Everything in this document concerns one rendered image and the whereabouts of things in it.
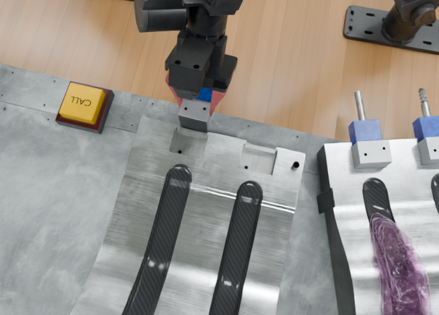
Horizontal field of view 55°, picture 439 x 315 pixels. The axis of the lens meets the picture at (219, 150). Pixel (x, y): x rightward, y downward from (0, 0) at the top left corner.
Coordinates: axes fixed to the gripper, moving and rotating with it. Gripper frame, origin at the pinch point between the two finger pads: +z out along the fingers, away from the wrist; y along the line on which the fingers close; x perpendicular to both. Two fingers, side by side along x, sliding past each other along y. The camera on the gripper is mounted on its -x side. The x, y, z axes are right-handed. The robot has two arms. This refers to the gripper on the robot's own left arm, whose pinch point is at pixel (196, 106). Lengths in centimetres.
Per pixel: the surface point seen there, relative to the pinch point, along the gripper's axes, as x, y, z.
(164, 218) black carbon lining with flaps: -18.9, 0.9, 6.8
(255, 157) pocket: -6.6, 11.6, 1.7
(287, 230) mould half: -16.6, 18.7, 4.7
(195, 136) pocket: -6.3, 1.6, 1.0
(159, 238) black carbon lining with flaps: -21.3, 1.1, 8.3
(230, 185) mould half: -13.2, 9.2, 2.4
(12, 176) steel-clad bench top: -14.1, -27.7, 13.3
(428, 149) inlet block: -0.9, 37.1, -3.6
